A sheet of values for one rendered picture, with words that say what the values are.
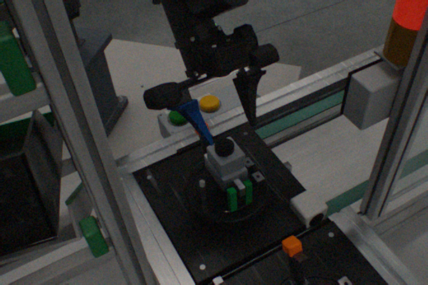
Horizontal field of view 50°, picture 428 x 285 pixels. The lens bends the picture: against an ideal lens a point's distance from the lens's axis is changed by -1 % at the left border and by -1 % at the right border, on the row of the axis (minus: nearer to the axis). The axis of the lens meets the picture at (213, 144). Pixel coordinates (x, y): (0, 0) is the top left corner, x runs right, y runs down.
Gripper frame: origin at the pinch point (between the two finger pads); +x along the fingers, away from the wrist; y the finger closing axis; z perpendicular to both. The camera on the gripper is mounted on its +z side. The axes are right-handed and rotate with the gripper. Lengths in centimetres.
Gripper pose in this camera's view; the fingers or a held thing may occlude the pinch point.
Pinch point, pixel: (224, 112)
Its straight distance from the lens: 63.7
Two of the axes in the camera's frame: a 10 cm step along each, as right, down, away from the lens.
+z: 3.6, 0.9, -9.3
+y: 8.7, -4.0, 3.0
